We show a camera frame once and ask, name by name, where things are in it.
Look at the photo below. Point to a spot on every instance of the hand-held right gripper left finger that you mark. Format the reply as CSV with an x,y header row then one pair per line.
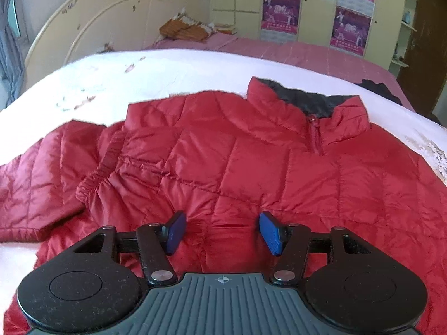
x,y
176,232

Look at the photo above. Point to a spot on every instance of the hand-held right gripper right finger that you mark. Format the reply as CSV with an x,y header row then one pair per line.
x,y
270,232

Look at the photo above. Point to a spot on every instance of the red quilted jacket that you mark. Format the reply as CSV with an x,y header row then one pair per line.
x,y
216,153

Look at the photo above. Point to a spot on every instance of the white floral blanket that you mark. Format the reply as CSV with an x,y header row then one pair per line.
x,y
146,73

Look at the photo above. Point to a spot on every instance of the dark cloth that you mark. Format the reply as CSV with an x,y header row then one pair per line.
x,y
379,90

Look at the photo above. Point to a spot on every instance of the pink bedsheet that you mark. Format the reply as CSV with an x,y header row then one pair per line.
x,y
279,52

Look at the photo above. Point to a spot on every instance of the orange patterned cloth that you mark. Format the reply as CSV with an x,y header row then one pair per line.
x,y
185,29

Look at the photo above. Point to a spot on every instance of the small dark figurine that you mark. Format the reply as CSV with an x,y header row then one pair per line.
x,y
396,54

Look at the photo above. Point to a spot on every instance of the cream wooden headboard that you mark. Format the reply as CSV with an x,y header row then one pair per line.
x,y
115,17

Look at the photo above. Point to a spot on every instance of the cream wardrobe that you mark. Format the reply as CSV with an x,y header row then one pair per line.
x,y
241,0

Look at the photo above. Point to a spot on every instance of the blue curtain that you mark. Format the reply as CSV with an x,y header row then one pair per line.
x,y
10,59

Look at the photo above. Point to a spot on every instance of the cream corner shelf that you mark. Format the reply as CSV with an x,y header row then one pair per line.
x,y
407,28

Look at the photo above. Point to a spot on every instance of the brown wooden door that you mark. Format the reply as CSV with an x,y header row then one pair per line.
x,y
427,42

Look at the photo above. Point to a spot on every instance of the small blue figurine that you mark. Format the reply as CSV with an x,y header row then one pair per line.
x,y
406,16

